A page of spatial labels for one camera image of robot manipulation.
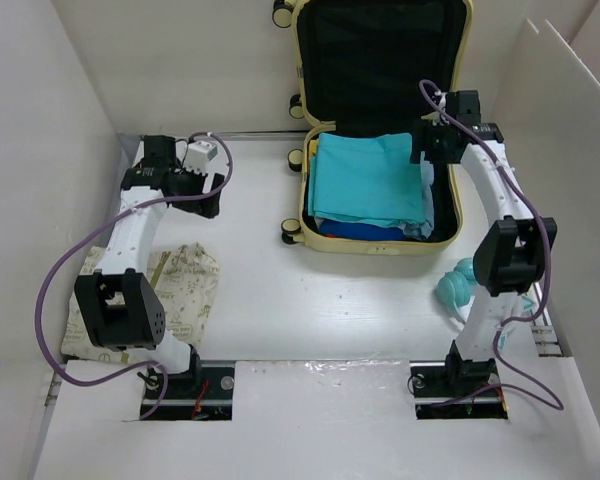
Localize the cream printed zip jacket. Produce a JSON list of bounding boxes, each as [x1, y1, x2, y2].
[[61, 243, 220, 364]]

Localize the turquoise shirt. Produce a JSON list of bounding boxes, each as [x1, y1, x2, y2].
[[308, 133, 426, 228]]

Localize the light blue shirt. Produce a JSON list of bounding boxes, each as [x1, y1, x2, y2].
[[403, 160, 435, 241]]

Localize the yellow shirt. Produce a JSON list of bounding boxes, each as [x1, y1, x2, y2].
[[307, 139, 318, 170]]

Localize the royal blue printed shirt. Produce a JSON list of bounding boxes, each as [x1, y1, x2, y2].
[[318, 219, 405, 242]]

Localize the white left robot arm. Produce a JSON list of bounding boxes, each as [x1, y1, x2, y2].
[[74, 133, 227, 397]]

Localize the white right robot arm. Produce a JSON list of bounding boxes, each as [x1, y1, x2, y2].
[[411, 80, 557, 404]]

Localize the yellow suitcase with black lining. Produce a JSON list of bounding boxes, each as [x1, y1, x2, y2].
[[272, 1, 474, 255]]

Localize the teal and white headphones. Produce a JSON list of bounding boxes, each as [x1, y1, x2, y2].
[[435, 257, 537, 358]]

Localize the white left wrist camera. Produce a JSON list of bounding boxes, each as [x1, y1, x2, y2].
[[183, 140, 218, 174]]

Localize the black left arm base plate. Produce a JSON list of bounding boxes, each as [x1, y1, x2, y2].
[[137, 361, 236, 422]]

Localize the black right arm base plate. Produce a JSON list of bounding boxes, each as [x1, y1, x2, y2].
[[407, 361, 508, 421]]

